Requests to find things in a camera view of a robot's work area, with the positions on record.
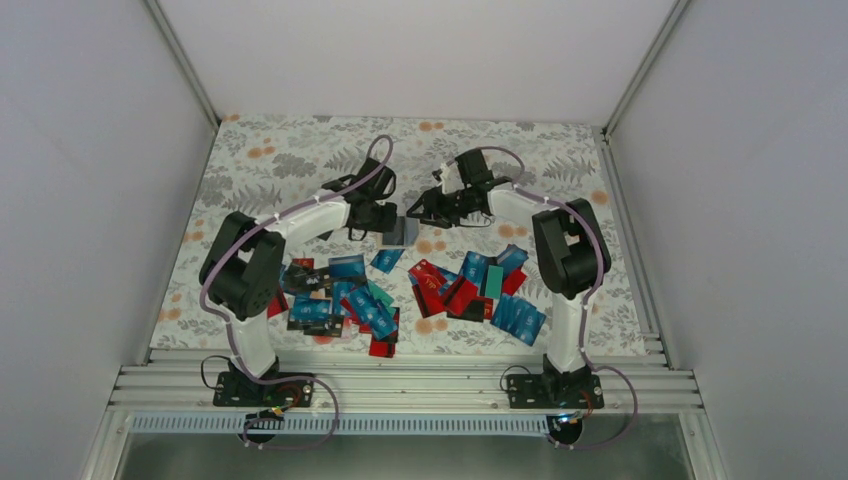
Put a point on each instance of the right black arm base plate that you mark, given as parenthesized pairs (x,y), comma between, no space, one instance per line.
(576,390)

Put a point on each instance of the grey slotted cable duct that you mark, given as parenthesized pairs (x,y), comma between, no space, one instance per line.
(347,424)

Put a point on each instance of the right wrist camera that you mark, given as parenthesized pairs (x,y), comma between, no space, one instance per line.
(448,178)

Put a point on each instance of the blue card left lower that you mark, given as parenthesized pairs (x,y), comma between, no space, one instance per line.
(310,310)

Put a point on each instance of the red card with chip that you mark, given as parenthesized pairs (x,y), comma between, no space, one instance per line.
(430,279)

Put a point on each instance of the blue card upper centre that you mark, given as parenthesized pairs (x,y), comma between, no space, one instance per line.
(386,260)

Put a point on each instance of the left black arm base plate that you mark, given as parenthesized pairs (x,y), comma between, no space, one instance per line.
(234,389)

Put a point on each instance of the blue card upper right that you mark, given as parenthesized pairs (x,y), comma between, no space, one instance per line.
(474,267)

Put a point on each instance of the floral patterned table mat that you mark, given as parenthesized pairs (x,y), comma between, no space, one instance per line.
(261,164)

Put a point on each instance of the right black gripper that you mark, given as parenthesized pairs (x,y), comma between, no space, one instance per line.
(433,205)

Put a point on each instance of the red card bottom centre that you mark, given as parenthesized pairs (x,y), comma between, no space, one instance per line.
(383,348)

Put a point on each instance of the green card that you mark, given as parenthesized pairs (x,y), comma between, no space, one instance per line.
(491,285)

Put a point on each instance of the black VIP card left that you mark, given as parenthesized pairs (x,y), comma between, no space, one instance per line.
(298,279)

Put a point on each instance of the aluminium rail frame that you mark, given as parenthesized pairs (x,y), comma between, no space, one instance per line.
(406,383)

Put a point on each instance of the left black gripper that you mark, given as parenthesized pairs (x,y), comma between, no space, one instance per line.
(385,225)

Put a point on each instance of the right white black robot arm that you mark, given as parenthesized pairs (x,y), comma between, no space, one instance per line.
(572,255)

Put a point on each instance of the beige leather card holder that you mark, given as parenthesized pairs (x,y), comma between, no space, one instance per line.
(403,234)

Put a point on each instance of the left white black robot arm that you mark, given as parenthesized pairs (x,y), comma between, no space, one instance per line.
(239,277)

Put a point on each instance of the blue card stack right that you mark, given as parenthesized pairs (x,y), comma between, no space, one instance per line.
(519,318)

